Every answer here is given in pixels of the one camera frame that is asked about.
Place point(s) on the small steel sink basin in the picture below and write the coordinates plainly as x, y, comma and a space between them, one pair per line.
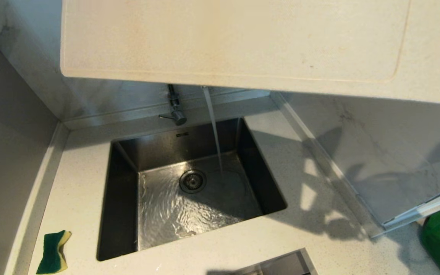
281, 264

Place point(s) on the large beige cutting board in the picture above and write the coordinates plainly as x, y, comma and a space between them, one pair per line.
243, 42

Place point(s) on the green and yellow sponge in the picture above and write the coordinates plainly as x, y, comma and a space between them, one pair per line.
53, 253

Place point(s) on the chrome faucet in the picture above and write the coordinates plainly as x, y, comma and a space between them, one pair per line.
175, 110

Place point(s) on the round metal sink drain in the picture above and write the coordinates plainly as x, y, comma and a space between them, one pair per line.
192, 181

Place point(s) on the stainless steel sink basin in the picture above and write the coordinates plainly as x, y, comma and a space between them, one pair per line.
189, 191

